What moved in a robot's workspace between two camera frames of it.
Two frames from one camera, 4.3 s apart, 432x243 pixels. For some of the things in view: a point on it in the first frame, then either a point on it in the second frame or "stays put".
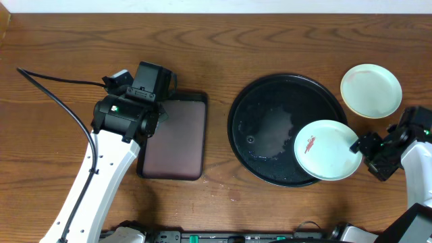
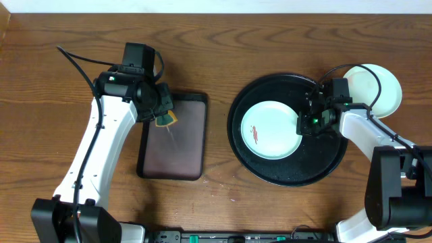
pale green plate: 371,91 stays put
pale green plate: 322,149 → 268,130
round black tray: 265,119 stays put
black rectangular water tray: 176,150 stays put
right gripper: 365,144 → 303,128
